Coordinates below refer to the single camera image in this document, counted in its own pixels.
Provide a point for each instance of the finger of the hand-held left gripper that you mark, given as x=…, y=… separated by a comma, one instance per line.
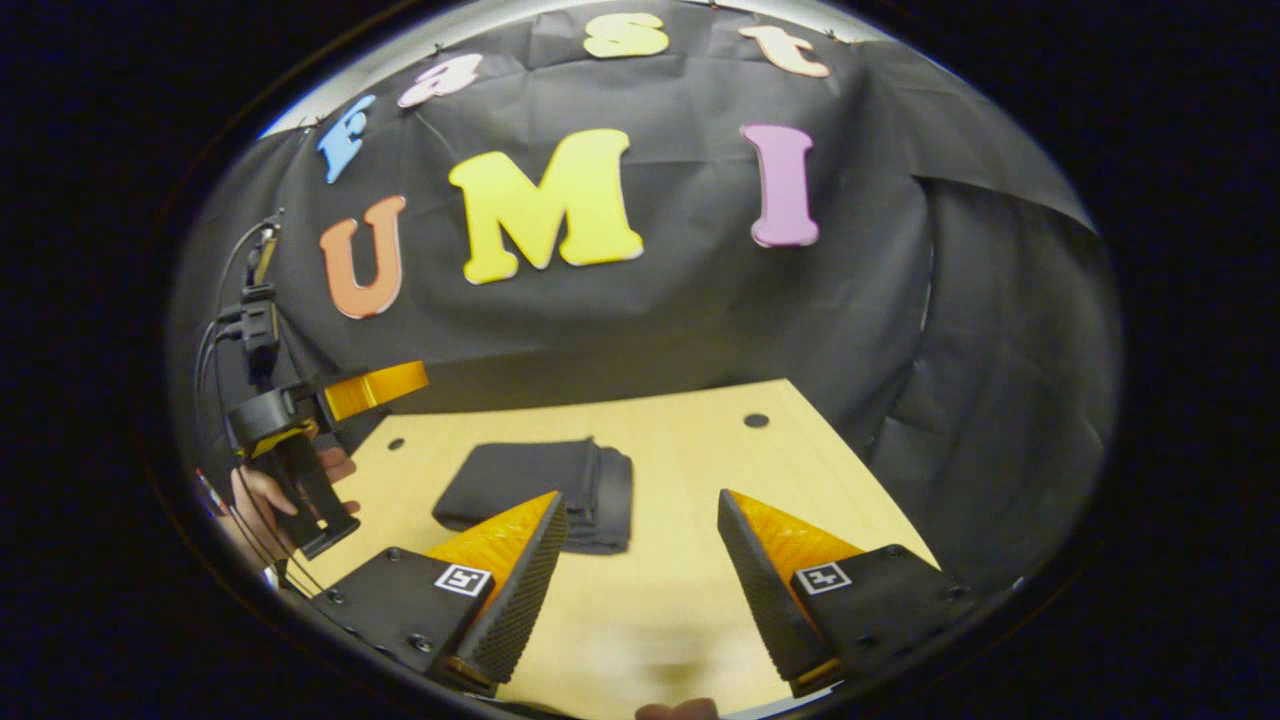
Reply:
x=375, y=390

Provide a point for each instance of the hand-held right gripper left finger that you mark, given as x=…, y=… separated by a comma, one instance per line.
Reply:
x=515, y=610

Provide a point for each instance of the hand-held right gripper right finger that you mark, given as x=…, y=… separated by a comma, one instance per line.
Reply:
x=765, y=600

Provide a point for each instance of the dark jeans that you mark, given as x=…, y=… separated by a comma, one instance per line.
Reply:
x=520, y=480

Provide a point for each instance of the white printed banner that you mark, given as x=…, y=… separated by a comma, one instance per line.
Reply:
x=208, y=488

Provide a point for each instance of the black backdrop cloth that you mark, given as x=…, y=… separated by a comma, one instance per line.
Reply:
x=700, y=320

